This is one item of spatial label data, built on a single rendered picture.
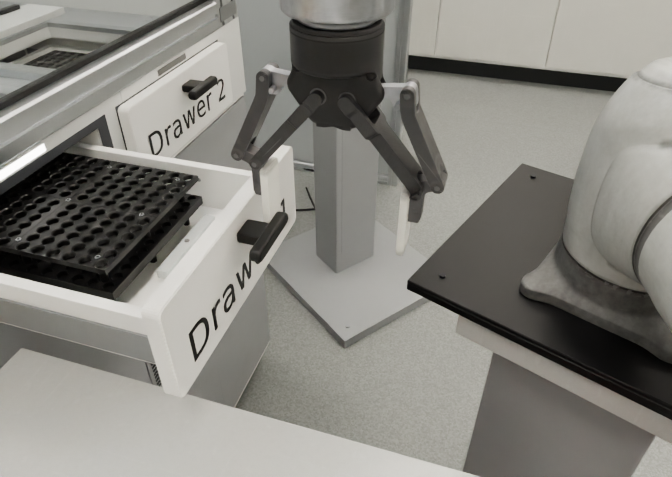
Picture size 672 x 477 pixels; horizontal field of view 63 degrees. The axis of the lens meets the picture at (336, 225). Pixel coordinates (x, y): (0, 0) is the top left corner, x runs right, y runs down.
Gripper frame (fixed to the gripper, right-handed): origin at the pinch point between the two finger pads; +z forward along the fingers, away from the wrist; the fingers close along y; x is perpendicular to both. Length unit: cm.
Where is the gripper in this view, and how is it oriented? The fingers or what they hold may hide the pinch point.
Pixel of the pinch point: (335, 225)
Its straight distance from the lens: 54.6
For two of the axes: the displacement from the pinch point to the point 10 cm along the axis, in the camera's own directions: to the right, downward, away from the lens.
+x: -3.0, 5.7, -7.7
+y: -9.5, -1.8, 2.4
